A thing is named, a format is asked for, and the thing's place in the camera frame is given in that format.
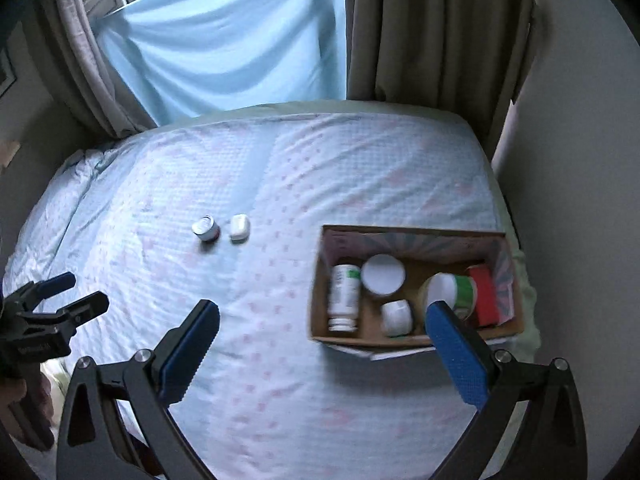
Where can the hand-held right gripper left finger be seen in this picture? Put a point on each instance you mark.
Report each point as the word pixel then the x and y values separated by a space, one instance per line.
pixel 192 355

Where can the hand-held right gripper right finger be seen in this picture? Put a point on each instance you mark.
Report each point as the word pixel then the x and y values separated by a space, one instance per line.
pixel 457 360

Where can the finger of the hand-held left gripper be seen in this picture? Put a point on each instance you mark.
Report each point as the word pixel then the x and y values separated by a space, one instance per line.
pixel 57 283
pixel 82 310

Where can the small red box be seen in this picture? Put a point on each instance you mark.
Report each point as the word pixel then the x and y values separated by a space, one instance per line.
pixel 485 300

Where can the green label jar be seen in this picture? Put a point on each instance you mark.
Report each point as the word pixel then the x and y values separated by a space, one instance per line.
pixel 462 292

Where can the small white jar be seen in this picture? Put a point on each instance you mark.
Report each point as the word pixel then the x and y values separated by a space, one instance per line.
pixel 397 317

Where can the wide white round jar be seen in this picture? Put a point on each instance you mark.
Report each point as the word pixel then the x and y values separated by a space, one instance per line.
pixel 382 274

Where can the small silver lid tin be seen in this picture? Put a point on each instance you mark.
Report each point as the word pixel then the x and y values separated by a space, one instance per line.
pixel 205 227

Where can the white pill bottle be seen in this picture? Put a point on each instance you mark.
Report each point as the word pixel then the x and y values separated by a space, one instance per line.
pixel 342 295

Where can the small white rounded case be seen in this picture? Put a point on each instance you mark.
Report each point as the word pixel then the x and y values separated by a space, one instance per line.
pixel 239 227

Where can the cardboard box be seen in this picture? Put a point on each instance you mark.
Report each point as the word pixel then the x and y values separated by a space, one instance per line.
pixel 350 240

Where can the person's left hand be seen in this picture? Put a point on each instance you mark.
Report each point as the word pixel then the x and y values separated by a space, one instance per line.
pixel 12 395

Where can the light blue crumpled pillow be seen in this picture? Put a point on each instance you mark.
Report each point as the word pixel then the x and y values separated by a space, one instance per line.
pixel 60 195

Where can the bed with light blue sheet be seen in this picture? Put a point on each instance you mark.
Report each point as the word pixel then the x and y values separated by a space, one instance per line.
pixel 250 170

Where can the grey curtain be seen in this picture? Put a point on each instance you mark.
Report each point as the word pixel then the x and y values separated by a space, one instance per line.
pixel 435 35
pixel 95 70

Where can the white panel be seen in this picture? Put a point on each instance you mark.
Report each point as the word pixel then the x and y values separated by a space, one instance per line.
pixel 506 135

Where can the light blue hanging cloth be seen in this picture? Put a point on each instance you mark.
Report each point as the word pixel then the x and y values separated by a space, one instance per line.
pixel 225 45

